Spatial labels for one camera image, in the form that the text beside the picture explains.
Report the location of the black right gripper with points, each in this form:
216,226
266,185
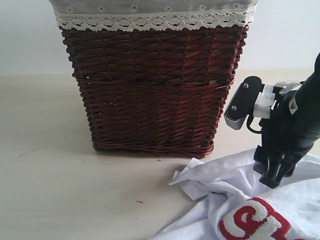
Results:
287,135

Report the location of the white t-shirt with red lettering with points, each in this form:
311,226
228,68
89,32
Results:
232,204

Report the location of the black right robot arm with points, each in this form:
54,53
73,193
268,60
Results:
290,132

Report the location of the dark red wicker basket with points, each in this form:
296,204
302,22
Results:
157,92

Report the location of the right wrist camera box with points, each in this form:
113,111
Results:
243,101

